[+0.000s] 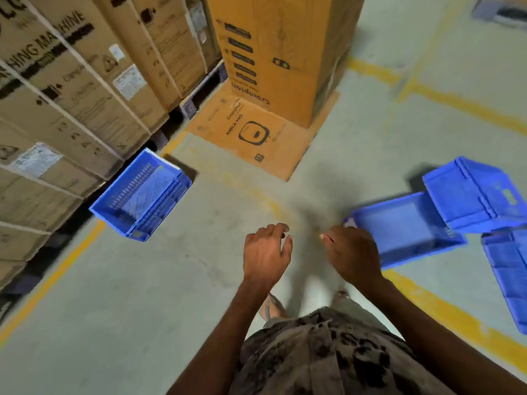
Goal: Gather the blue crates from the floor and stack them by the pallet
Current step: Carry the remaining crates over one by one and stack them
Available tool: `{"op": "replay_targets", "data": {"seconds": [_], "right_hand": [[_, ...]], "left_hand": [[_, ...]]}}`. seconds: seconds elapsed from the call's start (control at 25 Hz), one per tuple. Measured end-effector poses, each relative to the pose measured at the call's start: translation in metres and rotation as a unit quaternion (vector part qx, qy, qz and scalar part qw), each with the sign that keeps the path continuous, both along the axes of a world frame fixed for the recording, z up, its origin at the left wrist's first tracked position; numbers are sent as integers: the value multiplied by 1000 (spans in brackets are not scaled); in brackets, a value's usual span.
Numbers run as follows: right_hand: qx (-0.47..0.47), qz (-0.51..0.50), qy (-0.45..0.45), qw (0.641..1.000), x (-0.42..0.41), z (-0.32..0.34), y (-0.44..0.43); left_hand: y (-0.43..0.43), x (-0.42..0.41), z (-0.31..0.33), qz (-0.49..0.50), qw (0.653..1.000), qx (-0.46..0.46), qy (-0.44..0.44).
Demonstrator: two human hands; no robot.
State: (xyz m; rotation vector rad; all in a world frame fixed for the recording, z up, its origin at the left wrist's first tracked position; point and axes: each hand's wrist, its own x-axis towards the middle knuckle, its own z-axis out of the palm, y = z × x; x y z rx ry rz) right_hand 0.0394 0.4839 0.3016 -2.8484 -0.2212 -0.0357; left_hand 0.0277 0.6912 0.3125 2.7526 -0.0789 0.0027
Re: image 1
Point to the person's left hand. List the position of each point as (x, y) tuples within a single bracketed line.
[(263, 259)]

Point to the tall orange cardboard box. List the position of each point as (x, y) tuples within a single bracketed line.
[(284, 49)]

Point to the ribbed blue plastic crate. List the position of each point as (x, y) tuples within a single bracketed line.
[(508, 271)]

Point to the person's left thumb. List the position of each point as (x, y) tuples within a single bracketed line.
[(287, 247)]

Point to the person's left forearm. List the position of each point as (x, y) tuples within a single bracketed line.
[(224, 337)]

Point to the olive trousers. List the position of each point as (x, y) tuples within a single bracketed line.
[(362, 310)]

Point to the shallow blue plastic crate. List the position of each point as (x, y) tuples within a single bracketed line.
[(405, 226)]

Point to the person's right thumb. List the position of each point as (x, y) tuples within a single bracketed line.
[(327, 239)]

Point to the overturned blue plastic crate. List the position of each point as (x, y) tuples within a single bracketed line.
[(473, 195)]

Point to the perforated blue plastic crate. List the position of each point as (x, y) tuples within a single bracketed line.
[(142, 193)]

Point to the person's sandalled foot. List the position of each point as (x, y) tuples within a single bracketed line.
[(341, 294), (272, 307)]

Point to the person's right forearm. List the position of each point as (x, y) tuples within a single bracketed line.
[(436, 345)]

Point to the flat orange cardboard sheet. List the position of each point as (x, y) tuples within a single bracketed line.
[(253, 135)]

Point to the patterned brown shirt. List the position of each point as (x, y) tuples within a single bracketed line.
[(329, 357)]

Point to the person's left sandalled foot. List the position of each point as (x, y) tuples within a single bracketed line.
[(272, 307)]

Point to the stack of brown cardboard boxes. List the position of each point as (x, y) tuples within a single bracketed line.
[(74, 78)]

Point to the person's right sandalled foot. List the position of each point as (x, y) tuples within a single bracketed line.
[(341, 294)]

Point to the person's right hand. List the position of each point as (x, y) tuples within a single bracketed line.
[(356, 257)]

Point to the pale blue plastic crate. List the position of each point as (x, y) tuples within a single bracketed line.
[(500, 10)]

